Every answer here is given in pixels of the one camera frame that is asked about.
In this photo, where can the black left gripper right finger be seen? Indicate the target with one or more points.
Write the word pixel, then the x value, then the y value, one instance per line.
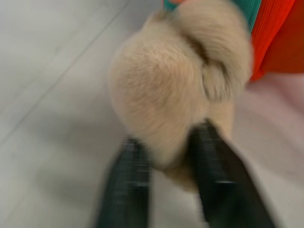
pixel 223 180

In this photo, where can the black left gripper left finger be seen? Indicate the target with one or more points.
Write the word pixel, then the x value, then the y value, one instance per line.
pixel 123 185

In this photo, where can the beige fluffy plush toy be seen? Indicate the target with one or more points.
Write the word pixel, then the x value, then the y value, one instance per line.
pixel 171 83

